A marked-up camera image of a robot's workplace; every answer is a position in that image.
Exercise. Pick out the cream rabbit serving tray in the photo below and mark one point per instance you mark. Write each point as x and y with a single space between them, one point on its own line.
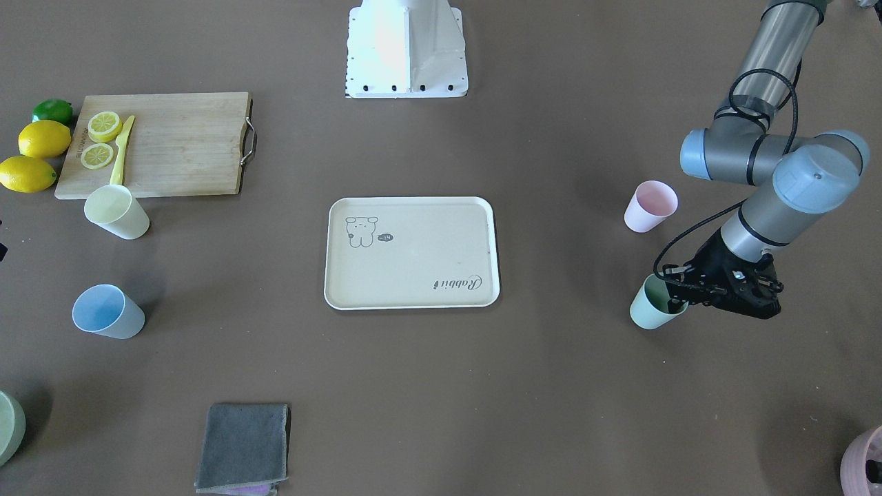
411 253

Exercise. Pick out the mint green bowl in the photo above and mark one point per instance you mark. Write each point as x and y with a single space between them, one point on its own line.
13 426

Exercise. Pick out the pale yellow cup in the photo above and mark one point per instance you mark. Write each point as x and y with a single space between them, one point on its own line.
115 209

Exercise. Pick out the light blue cup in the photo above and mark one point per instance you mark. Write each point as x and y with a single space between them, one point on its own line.
107 311

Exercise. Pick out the mint green cup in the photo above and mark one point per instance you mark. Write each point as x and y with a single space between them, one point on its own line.
648 308

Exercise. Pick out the green lime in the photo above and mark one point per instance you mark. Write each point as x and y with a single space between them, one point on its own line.
56 110

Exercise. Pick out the bamboo cutting board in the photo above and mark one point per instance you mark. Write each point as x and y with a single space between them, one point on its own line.
189 144

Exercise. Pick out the lower whole yellow lemon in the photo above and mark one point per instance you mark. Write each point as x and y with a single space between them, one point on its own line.
26 174

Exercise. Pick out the lemon slice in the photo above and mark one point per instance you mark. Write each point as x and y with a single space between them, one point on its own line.
104 127
97 155

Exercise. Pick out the pink cup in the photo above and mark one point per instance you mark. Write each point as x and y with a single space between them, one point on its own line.
651 204

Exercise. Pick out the yellow plastic knife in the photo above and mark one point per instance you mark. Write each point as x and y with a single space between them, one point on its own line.
121 141

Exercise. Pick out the upper whole yellow lemon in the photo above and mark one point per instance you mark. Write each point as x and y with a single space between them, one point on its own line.
44 139

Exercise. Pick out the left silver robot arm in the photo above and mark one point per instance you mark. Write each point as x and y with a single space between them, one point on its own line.
753 141

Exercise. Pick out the folded grey cloth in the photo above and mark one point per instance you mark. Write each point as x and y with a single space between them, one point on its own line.
244 449

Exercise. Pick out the upper lemon slice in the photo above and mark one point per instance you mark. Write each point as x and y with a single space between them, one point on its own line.
104 127

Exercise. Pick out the pink mixing bowl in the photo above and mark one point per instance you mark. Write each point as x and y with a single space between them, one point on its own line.
860 465

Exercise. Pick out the whole yellow lemon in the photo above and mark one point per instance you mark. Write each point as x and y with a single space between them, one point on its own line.
44 139
26 174

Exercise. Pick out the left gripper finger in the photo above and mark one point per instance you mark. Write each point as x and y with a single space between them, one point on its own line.
674 305
672 273

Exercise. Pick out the lower lemon slice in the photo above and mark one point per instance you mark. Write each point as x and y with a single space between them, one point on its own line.
97 155

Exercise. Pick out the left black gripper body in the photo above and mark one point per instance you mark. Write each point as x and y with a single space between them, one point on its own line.
712 262

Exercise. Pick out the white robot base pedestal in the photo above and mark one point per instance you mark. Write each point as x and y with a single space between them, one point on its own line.
406 50

